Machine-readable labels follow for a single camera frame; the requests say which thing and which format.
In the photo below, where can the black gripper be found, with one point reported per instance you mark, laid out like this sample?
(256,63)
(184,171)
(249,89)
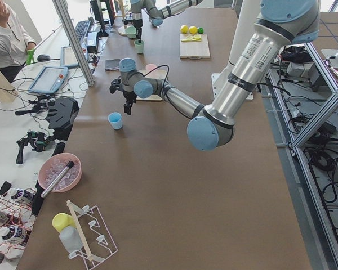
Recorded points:
(138,30)
(128,97)

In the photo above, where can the green cup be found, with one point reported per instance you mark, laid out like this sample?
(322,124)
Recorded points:
(139,46)

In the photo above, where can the blue cup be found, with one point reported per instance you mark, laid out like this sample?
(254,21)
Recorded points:
(115,120)

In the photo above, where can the pink cup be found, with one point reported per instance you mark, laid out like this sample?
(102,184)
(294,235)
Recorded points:
(150,67)

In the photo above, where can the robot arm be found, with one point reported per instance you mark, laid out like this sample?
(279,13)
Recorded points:
(278,24)
(156,14)

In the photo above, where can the green bowl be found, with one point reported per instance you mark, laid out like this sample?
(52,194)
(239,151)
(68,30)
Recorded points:
(130,32)

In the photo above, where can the wooden cup stand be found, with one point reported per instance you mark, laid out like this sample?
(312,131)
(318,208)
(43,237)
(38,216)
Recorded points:
(122,8)

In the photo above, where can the grey folded cloth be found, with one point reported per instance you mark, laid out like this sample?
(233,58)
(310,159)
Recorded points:
(112,64)

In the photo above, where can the yellow plastic knife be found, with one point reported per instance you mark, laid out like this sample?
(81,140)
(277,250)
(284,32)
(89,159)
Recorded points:
(190,40)

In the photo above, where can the yellow lemon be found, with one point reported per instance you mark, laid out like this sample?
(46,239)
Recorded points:
(193,30)
(184,29)

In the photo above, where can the black monitor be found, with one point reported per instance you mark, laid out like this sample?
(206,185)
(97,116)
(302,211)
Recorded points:
(105,24)

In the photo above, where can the wooden cutting board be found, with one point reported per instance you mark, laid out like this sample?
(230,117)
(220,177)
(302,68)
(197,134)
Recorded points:
(194,50)

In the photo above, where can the black keyboard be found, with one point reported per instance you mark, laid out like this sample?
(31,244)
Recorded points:
(82,28)

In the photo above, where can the green lime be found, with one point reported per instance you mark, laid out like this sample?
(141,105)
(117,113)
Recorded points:
(200,30)

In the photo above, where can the metal tube in bowl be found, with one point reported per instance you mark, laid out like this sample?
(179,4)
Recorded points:
(59,177)

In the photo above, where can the blue teach pendant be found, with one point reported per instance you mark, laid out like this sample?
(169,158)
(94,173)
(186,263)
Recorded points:
(49,80)

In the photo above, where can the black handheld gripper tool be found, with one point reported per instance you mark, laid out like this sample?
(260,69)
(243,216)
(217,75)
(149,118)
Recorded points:
(38,141)

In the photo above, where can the seated person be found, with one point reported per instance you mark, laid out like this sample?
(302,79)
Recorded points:
(15,42)

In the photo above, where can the yellow bottle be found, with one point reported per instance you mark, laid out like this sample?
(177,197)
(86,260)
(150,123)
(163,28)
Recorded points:
(61,221)

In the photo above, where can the aluminium frame post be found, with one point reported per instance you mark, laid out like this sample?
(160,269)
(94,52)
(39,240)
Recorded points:
(62,11)

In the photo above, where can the white wire rack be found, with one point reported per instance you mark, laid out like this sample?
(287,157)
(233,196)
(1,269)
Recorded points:
(98,242)

